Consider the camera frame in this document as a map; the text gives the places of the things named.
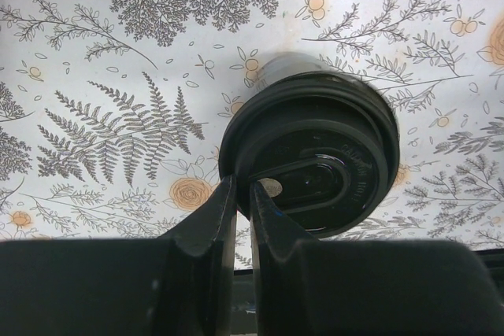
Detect floral tablecloth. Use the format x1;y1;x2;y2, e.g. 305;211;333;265
1;0;503;250

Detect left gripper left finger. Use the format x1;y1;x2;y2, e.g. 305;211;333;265
1;176;237;335

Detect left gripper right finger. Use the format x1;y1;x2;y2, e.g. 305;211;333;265
250;183;503;335

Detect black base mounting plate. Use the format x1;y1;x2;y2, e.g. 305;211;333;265
231;249;503;335

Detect black coffee cup lid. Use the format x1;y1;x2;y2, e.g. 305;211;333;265
218;72;400;237

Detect black coffee cup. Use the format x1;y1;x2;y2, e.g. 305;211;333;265
255;52;335;92

